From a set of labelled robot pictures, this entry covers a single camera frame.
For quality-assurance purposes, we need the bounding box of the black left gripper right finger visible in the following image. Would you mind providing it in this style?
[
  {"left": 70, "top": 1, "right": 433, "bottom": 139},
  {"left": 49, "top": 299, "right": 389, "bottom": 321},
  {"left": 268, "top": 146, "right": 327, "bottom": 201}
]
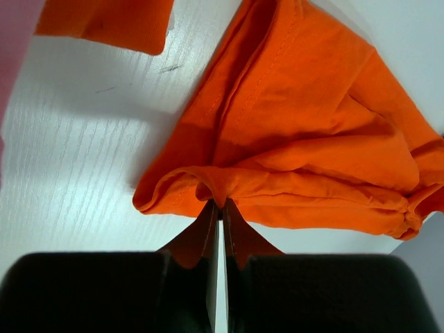
[{"left": 221, "top": 200, "right": 439, "bottom": 332}]

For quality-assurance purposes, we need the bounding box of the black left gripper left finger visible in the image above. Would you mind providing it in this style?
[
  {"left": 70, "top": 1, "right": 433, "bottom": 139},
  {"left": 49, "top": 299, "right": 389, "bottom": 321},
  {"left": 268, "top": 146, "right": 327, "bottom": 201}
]
[{"left": 1, "top": 201, "right": 219, "bottom": 332}]

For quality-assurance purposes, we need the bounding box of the orange t shirt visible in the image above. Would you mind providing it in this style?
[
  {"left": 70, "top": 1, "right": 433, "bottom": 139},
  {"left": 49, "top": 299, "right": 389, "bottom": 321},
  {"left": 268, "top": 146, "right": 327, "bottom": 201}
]
[
  {"left": 133, "top": 1, "right": 443, "bottom": 240},
  {"left": 35, "top": 0, "right": 173, "bottom": 56}
]

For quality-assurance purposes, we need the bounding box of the folded orange t shirt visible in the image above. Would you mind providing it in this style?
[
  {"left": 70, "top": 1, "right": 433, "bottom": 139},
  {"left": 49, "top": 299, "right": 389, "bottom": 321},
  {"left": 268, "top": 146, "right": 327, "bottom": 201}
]
[{"left": 35, "top": 0, "right": 173, "bottom": 56}]

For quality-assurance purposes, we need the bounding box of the folded pink t shirt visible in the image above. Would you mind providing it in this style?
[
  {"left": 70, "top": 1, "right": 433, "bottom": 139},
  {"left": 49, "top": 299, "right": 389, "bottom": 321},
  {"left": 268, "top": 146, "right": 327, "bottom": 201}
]
[{"left": 0, "top": 0, "right": 48, "bottom": 188}]

